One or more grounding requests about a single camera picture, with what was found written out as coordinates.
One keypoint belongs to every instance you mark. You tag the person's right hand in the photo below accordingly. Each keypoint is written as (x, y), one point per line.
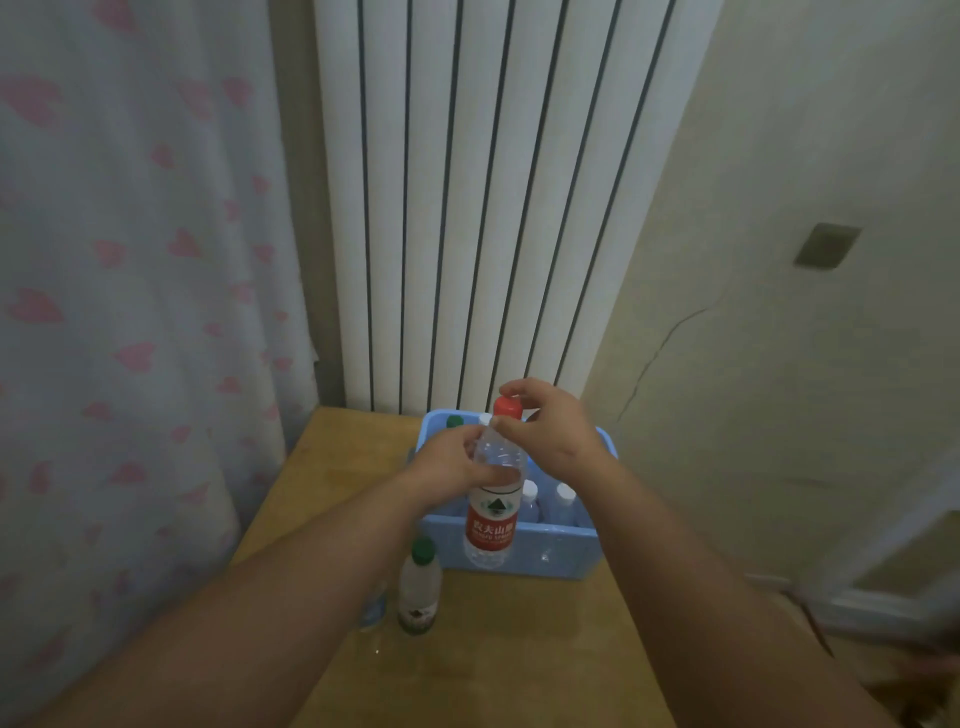
(570, 442)

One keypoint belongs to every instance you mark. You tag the person's left hand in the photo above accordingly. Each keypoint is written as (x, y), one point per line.
(450, 472)

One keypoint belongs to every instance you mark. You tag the tall bottle with white cap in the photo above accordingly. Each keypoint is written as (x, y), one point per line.
(529, 493)

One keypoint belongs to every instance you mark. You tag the red cap bottle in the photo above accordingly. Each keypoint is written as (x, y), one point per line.
(491, 525)

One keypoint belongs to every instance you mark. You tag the blue plastic bin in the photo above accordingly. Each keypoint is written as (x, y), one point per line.
(555, 551)

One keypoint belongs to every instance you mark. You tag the small blue cap bottle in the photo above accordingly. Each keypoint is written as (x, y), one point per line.
(373, 607)

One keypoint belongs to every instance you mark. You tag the person's right forearm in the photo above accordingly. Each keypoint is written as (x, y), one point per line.
(712, 622)

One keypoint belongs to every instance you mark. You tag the person's left forearm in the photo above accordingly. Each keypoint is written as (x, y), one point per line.
(240, 637)

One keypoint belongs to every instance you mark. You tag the wooden table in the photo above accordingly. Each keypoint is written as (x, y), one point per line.
(510, 660)

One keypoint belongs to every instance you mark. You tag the white baseboard strip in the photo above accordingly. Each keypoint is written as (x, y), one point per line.
(769, 581)

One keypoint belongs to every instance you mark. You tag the white ribbed radiator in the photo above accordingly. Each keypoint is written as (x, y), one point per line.
(487, 187)

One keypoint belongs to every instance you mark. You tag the pink heart print curtain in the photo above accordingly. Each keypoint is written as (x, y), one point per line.
(150, 300)

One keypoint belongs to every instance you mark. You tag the grey wall plate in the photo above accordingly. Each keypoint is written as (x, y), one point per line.
(827, 246)

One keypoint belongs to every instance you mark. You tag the white door frame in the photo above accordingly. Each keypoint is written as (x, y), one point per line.
(877, 600)

